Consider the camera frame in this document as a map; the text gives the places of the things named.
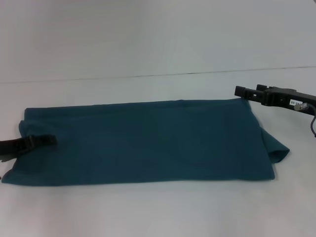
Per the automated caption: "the teal blue FREE! t-shirt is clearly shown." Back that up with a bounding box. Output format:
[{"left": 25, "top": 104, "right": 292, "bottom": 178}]
[{"left": 1, "top": 98, "right": 291, "bottom": 185}]

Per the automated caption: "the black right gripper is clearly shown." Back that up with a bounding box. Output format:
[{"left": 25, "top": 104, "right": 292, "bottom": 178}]
[{"left": 234, "top": 83, "right": 316, "bottom": 117}]

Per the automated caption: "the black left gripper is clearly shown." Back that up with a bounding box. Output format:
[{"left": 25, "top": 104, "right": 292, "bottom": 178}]
[{"left": 0, "top": 133, "right": 58, "bottom": 163}]

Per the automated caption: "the right gripper cable with plugs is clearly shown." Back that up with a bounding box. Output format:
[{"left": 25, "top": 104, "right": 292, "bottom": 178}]
[{"left": 293, "top": 101, "right": 316, "bottom": 139}]

